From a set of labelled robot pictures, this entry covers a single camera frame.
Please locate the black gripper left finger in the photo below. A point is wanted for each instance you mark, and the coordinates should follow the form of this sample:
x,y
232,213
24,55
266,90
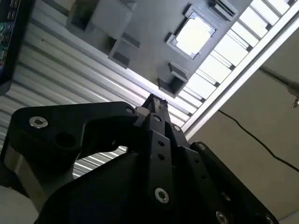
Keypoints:
x,y
58,121

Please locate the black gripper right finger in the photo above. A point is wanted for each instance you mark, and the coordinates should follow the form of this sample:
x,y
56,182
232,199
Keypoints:
x,y
187,158

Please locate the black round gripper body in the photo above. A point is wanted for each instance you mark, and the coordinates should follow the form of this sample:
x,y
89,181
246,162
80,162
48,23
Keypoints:
x,y
112,191

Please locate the silver CPU with green rim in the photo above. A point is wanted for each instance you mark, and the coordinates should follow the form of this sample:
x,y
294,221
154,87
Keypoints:
x,y
194,35

